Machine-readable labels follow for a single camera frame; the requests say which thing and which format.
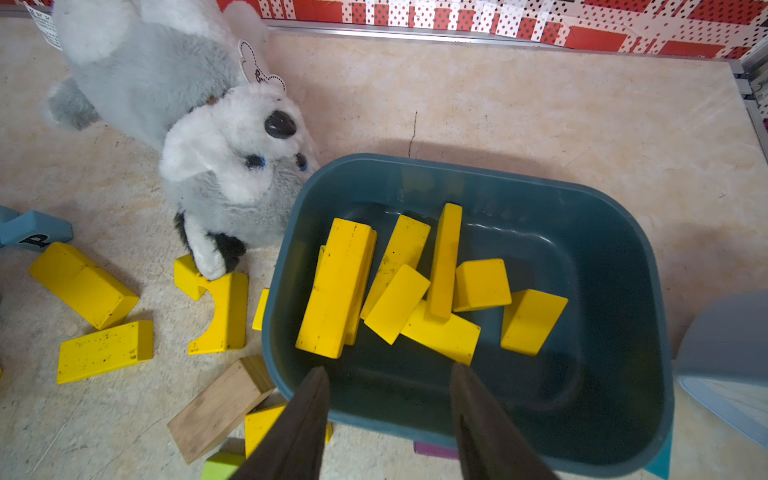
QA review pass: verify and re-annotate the short yellow block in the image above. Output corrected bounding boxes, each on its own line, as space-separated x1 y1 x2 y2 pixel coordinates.
56 320 154 385

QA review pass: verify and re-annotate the blue letter P cube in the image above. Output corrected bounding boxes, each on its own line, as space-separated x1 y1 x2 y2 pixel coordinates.
1 206 73 253

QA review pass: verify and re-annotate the yellow cube near bin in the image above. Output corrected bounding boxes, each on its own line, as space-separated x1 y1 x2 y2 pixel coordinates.
252 288 270 331

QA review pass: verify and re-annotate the light blue alarm clock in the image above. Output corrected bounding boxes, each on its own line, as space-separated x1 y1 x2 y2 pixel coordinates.
674 290 767 447

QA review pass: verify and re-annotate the yellow block beside green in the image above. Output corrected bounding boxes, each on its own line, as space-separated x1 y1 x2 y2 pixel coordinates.
245 402 318 458

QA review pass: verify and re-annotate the long yellow block near husky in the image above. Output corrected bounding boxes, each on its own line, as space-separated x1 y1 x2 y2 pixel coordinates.
29 242 139 330

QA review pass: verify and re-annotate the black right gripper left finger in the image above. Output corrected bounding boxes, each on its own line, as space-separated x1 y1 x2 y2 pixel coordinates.
232 367 330 480

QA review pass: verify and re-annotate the lime green block centre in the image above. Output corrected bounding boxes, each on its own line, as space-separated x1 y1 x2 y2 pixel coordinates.
201 451 246 480

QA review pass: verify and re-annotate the yellow arch block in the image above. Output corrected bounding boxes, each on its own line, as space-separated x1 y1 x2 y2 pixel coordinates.
174 255 249 356

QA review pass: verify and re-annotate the yellow triangular block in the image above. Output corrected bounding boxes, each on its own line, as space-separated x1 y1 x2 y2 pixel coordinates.
500 289 568 357

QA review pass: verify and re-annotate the dark teal plastic bin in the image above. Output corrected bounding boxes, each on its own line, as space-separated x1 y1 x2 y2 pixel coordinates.
262 153 674 477

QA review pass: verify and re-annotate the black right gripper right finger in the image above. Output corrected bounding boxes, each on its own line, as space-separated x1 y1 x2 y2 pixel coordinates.
450 363 556 479

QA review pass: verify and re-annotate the grey husky plush toy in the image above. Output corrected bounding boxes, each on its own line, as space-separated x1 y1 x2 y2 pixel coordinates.
47 0 318 280

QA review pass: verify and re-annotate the purple block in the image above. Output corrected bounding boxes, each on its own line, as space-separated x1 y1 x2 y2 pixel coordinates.
413 442 459 460

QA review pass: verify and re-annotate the long yellow diagonal block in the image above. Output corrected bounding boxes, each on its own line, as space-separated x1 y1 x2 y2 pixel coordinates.
296 218 377 359

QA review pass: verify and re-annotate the dark brown wood block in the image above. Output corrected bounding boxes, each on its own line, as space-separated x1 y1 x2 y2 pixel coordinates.
168 355 275 464

